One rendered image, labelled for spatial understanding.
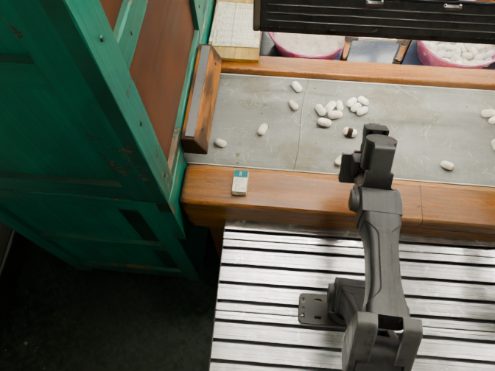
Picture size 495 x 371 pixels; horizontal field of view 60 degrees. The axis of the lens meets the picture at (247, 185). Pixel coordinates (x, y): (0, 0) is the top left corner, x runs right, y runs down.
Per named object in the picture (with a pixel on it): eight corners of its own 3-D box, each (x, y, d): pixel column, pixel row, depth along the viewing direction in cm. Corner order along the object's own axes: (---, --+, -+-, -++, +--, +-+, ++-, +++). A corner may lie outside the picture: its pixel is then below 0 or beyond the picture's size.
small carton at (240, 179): (246, 196, 105) (245, 192, 103) (232, 194, 105) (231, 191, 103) (248, 174, 107) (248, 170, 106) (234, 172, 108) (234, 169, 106)
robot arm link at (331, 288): (330, 280, 91) (328, 307, 89) (371, 285, 91) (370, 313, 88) (325, 286, 97) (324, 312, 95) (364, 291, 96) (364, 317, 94)
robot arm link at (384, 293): (355, 178, 75) (357, 355, 57) (407, 184, 75) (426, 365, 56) (342, 216, 85) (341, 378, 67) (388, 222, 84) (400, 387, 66)
